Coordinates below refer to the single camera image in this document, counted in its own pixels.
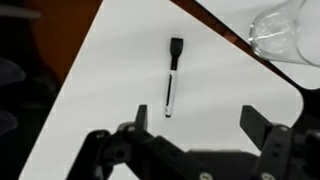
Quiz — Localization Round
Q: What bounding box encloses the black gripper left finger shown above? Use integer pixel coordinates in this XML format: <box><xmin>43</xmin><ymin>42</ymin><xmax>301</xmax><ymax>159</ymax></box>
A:
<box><xmin>66</xmin><ymin>104</ymin><xmax>214</xmax><ymax>180</ymax></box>

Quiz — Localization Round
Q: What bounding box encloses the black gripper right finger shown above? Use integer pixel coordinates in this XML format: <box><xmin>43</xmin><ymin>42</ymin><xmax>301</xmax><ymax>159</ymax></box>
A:
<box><xmin>239</xmin><ymin>104</ymin><xmax>320</xmax><ymax>180</ymax></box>

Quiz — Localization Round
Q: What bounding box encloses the black and white marker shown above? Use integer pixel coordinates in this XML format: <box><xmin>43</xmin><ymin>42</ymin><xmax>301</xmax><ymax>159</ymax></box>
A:
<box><xmin>164</xmin><ymin>36</ymin><xmax>185</xmax><ymax>119</ymax></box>

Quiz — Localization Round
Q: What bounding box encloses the clear drinking glass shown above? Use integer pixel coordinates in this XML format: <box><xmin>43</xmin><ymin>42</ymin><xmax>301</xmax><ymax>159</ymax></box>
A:
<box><xmin>248</xmin><ymin>0</ymin><xmax>320</xmax><ymax>68</ymax></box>

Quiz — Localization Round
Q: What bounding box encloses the white side table orange base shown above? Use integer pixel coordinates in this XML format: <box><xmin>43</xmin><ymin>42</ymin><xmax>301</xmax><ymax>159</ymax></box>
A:
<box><xmin>18</xmin><ymin>0</ymin><xmax>304</xmax><ymax>180</ymax></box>
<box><xmin>196</xmin><ymin>0</ymin><xmax>320</xmax><ymax>90</ymax></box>

